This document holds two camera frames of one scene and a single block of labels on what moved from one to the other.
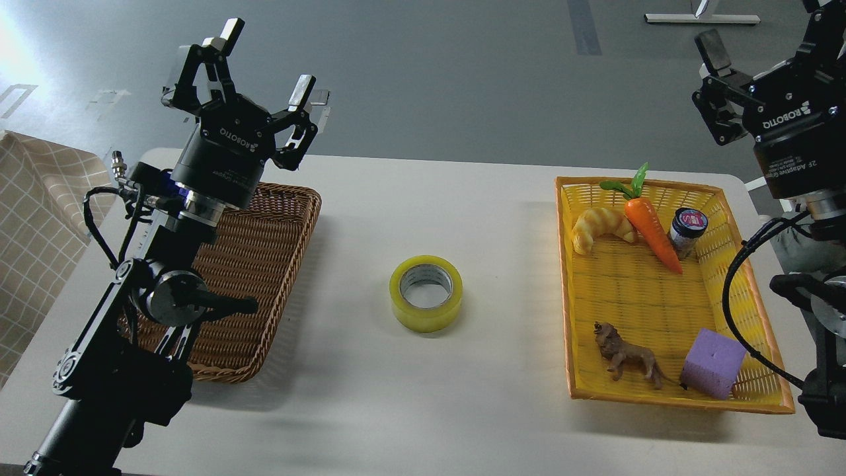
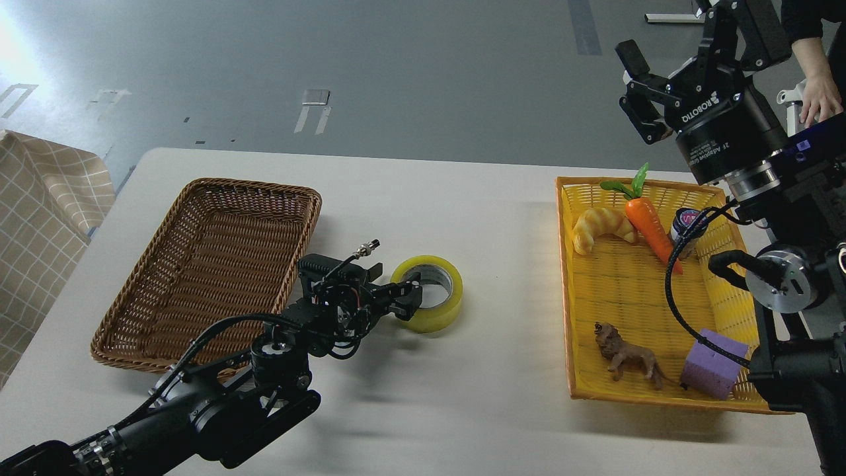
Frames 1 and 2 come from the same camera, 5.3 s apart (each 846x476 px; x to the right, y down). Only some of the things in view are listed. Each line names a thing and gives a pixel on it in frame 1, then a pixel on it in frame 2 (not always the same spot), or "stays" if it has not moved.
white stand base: (704, 19) stays
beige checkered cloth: (43, 232) stays
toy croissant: (596, 221) stays
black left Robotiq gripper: (224, 157) -> (339, 295)
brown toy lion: (613, 348) stays
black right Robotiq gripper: (796, 110) -> (720, 128)
